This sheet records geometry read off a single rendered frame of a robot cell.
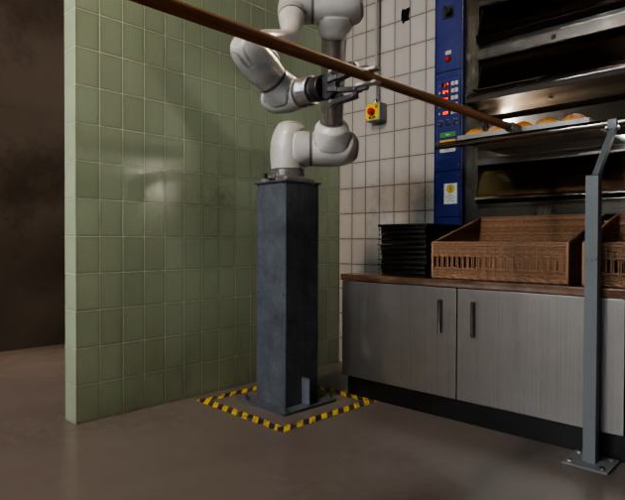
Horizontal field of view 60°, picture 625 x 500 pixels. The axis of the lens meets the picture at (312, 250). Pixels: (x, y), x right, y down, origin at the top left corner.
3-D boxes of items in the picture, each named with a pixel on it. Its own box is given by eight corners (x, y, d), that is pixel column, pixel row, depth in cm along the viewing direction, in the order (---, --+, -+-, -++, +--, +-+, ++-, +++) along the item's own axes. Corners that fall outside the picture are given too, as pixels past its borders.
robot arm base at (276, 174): (252, 182, 246) (252, 169, 246) (289, 186, 261) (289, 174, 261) (279, 179, 233) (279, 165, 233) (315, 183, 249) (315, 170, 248)
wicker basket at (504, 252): (478, 273, 266) (479, 216, 266) (606, 279, 228) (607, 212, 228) (428, 278, 230) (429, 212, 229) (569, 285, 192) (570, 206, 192)
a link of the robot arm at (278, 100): (305, 117, 171) (279, 88, 163) (271, 124, 182) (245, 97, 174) (316, 91, 175) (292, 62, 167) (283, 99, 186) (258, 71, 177)
